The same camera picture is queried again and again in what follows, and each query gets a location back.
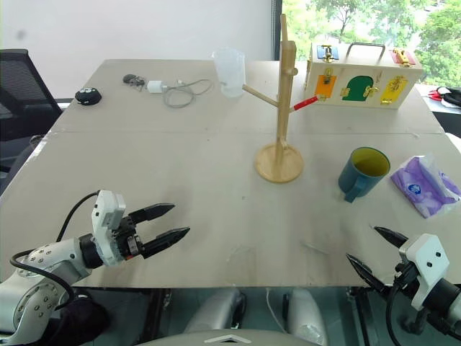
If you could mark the black office chair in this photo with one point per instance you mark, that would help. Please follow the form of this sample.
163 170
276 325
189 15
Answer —
21 93

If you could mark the silver rounded robot leg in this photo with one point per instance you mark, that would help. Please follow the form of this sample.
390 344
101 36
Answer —
306 313
212 310

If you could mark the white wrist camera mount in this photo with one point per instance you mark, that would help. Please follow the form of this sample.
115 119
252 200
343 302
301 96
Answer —
104 212
428 253

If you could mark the black key bunch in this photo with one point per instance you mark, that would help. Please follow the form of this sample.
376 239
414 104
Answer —
129 78

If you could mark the grey robot torso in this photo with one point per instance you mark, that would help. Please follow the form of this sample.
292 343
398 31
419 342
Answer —
230 339

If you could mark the wooden mug tree stand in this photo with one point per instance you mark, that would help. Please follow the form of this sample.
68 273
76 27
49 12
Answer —
282 108

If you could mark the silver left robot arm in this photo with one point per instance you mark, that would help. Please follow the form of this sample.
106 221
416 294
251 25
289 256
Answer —
47 256

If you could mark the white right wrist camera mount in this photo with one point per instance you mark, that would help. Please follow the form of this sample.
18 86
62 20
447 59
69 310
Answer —
428 253

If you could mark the white charger plug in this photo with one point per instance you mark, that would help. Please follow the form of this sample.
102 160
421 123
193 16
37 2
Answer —
155 87

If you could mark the purple tissue pack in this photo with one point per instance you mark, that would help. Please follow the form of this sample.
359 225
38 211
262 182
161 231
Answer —
421 184

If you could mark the clear plastic cup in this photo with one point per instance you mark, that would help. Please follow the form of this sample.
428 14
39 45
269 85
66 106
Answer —
230 72

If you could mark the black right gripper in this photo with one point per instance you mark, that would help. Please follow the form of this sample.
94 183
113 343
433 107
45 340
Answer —
406 278

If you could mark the wooden lock box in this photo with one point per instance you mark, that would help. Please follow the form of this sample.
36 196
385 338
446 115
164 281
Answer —
360 68

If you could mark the dark rounded shape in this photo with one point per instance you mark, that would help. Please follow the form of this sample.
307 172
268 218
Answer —
84 319

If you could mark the black round pouch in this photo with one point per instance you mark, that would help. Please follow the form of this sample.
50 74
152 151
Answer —
88 96

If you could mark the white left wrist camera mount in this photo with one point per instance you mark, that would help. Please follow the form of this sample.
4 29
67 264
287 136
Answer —
104 212

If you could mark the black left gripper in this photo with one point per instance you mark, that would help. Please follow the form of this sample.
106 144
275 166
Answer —
129 239

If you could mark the red white black item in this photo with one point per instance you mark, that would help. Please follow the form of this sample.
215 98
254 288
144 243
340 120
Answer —
446 96

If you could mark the blue mug yellow inside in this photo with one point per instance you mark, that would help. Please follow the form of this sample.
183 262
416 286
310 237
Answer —
351 177

